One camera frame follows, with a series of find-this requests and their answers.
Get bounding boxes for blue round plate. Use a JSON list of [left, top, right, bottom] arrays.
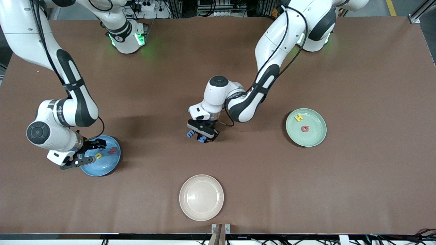
[[80, 135, 121, 177]]

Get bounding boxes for beige round plate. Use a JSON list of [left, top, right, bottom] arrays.
[[179, 174, 225, 222]]

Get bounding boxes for pale green round plate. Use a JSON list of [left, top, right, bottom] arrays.
[[285, 108, 327, 148]]

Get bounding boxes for brown table cover sheet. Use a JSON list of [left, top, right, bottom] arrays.
[[0, 16, 436, 235]]

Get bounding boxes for long white socket strip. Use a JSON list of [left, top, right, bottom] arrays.
[[199, 10, 246, 17]]

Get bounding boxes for white power strip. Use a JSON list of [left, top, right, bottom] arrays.
[[135, 1, 160, 11]]

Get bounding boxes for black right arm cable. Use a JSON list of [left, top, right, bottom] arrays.
[[32, 0, 105, 141]]

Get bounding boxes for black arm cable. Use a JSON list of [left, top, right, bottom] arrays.
[[32, 0, 105, 141], [223, 5, 309, 127]]

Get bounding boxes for small metal edge bracket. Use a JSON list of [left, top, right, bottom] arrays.
[[211, 224, 231, 235]]

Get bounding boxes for black table edge rail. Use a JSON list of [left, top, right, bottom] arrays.
[[0, 233, 436, 241]]

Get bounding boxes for tan upright post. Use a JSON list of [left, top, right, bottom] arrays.
[[208, 224, 226, 245]]

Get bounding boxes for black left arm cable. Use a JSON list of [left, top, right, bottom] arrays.
[[223, 5, 309, 127]]

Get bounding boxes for tangled floor cables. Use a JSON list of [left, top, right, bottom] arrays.
[[366, 228, 436, 245]]

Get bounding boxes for aluminium frame profile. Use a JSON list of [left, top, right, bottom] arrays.
[[409, 0, 436, 24]]

